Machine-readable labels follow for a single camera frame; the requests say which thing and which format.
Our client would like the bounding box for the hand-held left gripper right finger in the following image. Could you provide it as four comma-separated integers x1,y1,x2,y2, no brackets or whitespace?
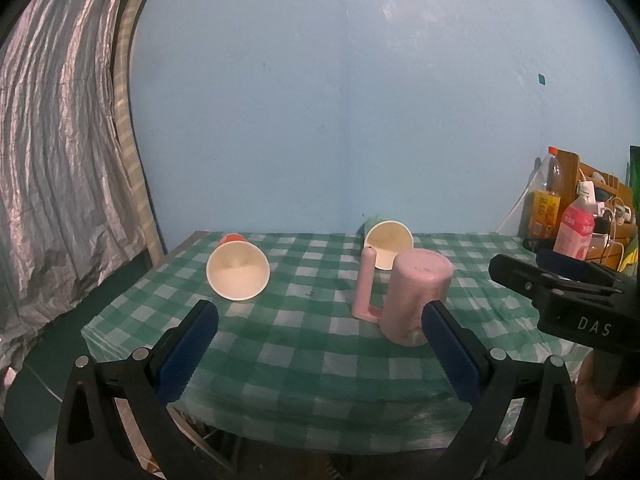
421,300,587,480

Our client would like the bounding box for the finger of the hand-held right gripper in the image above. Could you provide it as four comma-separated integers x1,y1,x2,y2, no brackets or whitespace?
536,248,632,283
488,253,623,306

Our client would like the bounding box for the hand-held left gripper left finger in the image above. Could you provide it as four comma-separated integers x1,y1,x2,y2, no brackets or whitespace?
54,299,236,480

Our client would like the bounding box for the orange paper cup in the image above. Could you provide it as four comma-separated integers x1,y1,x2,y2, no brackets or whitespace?
206,233,271,302

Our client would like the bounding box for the green paper cup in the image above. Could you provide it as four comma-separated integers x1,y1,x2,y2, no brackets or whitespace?
363,215,414,271

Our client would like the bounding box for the person's right hand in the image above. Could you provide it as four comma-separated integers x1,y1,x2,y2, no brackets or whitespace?
575,349,632,450

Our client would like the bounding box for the pink label bottle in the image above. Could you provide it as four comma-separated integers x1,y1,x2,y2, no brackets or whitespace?
552,192,596,261

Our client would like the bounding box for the orange cap drink bottle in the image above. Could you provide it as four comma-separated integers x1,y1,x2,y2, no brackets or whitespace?
527,146,564,241

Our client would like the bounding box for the pink plastic mug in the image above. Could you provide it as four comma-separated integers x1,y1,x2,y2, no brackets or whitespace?
351,248,455,347

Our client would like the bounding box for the wooden desk rack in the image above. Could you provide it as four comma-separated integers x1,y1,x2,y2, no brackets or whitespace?
554,149,640,263

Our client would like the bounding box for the green board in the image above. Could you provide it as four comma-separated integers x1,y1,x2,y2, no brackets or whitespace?
627,145,640,203

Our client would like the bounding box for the green checkered tablecloth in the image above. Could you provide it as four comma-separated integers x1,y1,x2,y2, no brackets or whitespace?
81,231,601,453

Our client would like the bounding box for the silver crinkled curtain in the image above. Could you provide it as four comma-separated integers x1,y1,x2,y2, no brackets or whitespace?
0,0,162,378

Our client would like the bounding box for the striped fabric edge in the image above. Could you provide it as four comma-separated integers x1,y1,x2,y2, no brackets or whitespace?
111,0,167,257

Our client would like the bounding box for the white cable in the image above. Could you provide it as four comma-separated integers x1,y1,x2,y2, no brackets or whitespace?
495,167,543,236

